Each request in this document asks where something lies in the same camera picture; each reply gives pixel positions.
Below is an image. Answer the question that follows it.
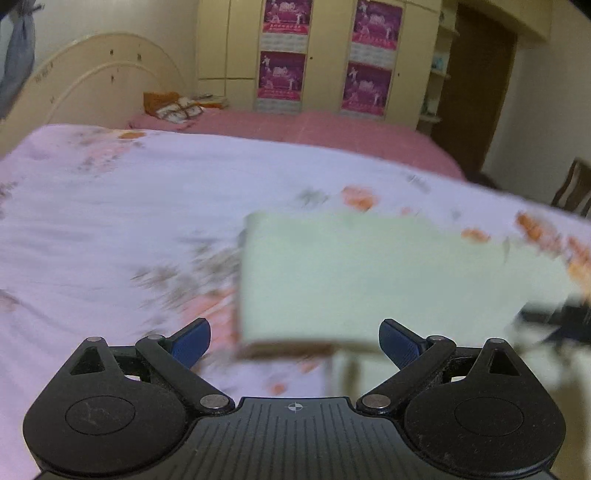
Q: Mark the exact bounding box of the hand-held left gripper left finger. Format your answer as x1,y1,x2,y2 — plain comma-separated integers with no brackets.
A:
68,318,236,417

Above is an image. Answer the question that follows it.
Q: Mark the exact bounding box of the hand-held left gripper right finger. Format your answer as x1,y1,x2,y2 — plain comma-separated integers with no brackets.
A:
356,318,525,418

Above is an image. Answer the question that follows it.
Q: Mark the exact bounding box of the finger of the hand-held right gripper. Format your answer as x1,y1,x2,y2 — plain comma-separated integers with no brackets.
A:
517,300,591,335

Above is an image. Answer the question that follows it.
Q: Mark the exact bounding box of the pale green small cloth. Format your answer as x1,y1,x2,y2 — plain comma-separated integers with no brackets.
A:
235,210,583,361

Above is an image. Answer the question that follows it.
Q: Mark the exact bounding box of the floral printed blanket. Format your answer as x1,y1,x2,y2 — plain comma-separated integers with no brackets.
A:
0,122,591,480

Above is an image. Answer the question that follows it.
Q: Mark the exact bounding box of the patterned folded cloth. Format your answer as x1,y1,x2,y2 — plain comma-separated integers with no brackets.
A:
156,97,206,125

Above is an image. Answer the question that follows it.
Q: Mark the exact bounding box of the dark brown door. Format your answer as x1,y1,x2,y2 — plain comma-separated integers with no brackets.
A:
429,0,518,178

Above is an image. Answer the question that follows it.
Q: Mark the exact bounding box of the orange pillow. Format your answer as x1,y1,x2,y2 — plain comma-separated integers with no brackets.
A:
142,91,182,116

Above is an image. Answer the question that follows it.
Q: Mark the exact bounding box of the cream arched headboard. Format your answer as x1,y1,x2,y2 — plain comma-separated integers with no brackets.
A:
0,31,188,158

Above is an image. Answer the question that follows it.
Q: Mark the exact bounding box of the cream corner shelf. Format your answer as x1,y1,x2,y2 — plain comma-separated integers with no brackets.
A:
417,9,459,136

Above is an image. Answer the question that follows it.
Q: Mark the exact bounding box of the cream wardrobe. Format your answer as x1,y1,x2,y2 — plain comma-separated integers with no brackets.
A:
196,0,445,131

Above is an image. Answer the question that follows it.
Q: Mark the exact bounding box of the hanging grey-blue garment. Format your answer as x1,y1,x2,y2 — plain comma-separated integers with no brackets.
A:
0,0,38,121

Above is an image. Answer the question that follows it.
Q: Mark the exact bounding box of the pink wall poster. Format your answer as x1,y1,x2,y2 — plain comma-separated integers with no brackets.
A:
340,62,393,121
255,51,307,114
262,0,314,52
351,0,404,65

